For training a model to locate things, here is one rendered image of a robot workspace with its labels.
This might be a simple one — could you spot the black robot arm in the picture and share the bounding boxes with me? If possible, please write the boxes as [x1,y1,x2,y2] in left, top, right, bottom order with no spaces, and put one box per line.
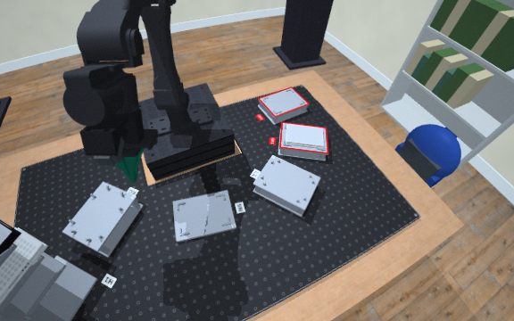
[63,0,212,166]

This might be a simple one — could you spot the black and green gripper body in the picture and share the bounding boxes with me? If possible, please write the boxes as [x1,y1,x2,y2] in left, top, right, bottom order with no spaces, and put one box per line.
[120,106,158,157]

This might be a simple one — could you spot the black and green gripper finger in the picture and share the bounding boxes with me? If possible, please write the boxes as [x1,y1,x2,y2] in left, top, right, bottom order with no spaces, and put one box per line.
[125,148,144,183]
[115,157,133,183]

